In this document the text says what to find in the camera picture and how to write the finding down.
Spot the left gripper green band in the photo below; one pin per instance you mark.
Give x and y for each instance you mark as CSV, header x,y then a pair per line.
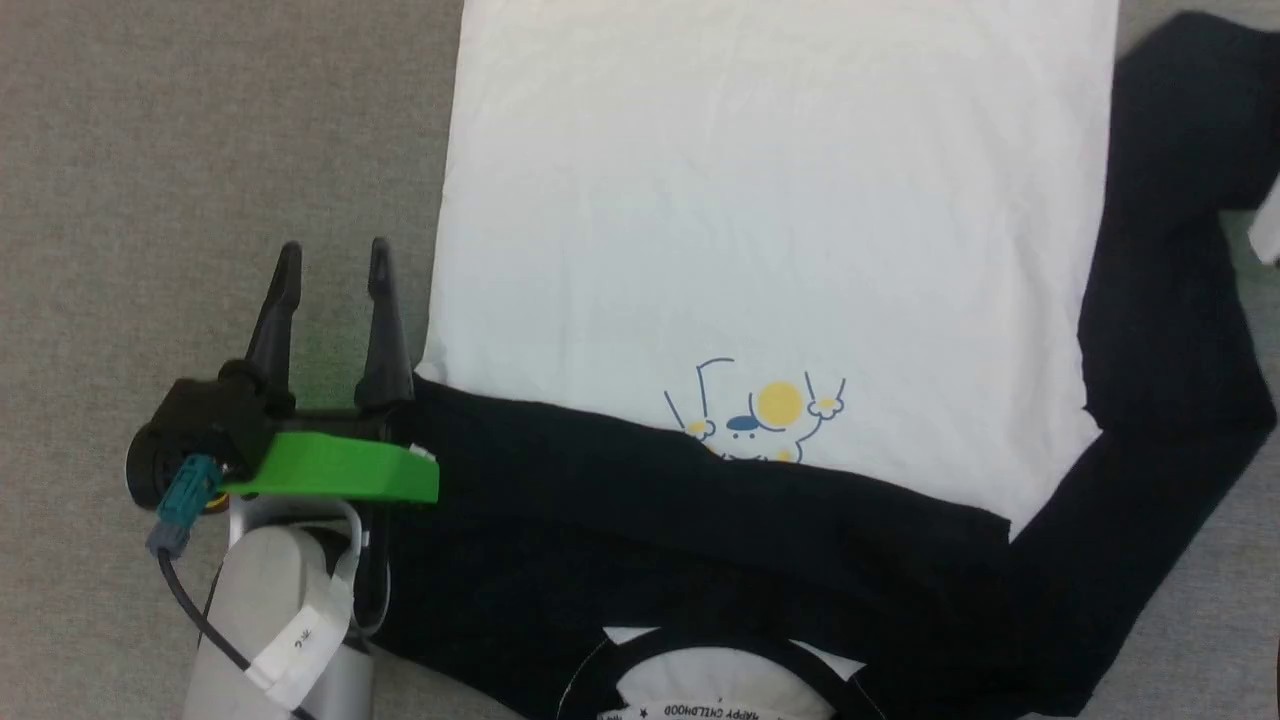
x,y
340,468

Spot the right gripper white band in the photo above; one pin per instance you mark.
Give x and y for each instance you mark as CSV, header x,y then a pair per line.
x,y
1268,225

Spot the white and black raglan shirt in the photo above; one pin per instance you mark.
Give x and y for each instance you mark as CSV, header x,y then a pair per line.
x,y
760,220

